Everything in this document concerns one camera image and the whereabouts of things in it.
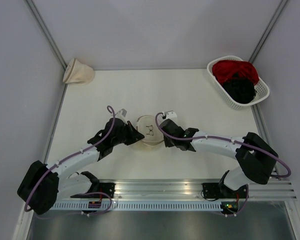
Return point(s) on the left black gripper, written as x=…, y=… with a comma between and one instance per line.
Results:
x=134, y=135

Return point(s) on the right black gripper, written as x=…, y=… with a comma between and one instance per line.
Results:
x=167, y=143

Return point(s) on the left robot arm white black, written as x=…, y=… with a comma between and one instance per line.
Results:
x=41, y=185

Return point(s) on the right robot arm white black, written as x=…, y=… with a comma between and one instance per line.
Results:
x=254, y=156

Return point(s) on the red bra in basket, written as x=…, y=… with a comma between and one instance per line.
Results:
x=225, y=70

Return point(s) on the black bra in basket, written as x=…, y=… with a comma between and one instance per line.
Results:
x=240, y=89

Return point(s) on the white plastic laundry basket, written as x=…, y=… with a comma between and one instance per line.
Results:
x=261, y=88

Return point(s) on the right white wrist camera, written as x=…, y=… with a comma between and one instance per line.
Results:
x=169, y=115

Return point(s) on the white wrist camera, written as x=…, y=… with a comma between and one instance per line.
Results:
x=120, y=117
x=169, y=115

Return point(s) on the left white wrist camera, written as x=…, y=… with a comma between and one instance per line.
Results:
x=120, y=117

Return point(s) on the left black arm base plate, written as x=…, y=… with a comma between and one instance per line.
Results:
x=95, y=191

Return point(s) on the aluminium mounting rail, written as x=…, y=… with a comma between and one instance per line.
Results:
x=188, y=189

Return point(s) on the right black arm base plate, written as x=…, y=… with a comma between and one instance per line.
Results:
x=214, y=191

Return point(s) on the white slotted cable duct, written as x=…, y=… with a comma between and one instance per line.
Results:
x=119, y=205

